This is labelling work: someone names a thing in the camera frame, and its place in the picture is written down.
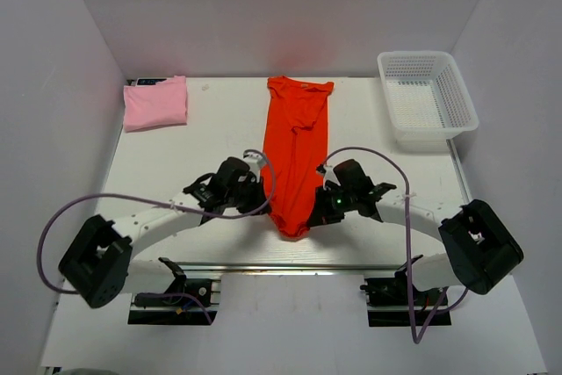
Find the orange t-shirt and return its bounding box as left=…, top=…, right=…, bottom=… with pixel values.
left=262, top=76, right=334, bottom=240

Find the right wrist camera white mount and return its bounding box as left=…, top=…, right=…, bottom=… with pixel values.
left=316, top=164, right=339, bottom=189

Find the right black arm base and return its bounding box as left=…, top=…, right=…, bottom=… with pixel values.
left=360, top=264, right=443, bottom=328

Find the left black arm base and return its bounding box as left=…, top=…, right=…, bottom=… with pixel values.
left=125, top=257, right=220, bottom=326

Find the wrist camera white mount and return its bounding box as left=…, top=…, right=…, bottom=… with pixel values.
left=242, top=150, right=267, bottom=174
left=316, top=164, right=339, bottom=189

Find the folded pink t-shirt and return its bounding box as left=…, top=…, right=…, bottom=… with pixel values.
left=123, top=76, right=188, bottom=133

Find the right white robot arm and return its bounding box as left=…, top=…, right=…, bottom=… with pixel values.
left=307, top=159, right=524, bottom=304

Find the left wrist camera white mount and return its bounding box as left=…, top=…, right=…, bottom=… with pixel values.
left=242, top=150, right=267, bottom=174

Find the white plastic mesh basket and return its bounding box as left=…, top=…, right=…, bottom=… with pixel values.
left=378, top=50, right=479, bottom=153

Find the small digital scale device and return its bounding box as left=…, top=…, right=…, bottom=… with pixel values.
left=134, top=77, right=168, bottom=86

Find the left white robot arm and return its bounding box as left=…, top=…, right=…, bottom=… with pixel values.
left=59, top=150, right=272, bottom=309

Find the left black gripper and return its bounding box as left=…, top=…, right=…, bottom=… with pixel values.
left=226, top=174, right=271, bottom=215

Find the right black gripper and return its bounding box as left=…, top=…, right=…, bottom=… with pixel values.
left=307, top=184, right=357, bottom=227

